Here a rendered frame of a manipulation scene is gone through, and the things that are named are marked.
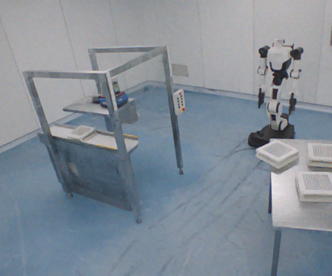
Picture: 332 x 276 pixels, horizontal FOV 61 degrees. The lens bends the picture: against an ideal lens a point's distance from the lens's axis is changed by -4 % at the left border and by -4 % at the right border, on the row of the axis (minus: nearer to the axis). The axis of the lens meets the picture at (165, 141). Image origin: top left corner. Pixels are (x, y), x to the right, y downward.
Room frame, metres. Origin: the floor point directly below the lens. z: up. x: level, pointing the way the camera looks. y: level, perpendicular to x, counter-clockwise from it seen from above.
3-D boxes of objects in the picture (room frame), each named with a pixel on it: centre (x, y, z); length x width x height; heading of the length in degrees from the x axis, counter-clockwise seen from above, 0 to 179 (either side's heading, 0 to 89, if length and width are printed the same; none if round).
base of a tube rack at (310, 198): (1.48, -0.97, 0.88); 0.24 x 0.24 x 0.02; 72
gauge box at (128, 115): (2.70, 0.36, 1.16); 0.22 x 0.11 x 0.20; 55
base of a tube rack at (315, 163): (1.82, -1.22, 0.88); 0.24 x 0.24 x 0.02; 65
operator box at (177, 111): (3.18, -0.22, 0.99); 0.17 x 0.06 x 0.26; 145
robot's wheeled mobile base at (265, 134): (3.60, -1.61, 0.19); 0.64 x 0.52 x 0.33; 135
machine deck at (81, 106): (2.70, 0.60, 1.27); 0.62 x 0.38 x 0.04; 55
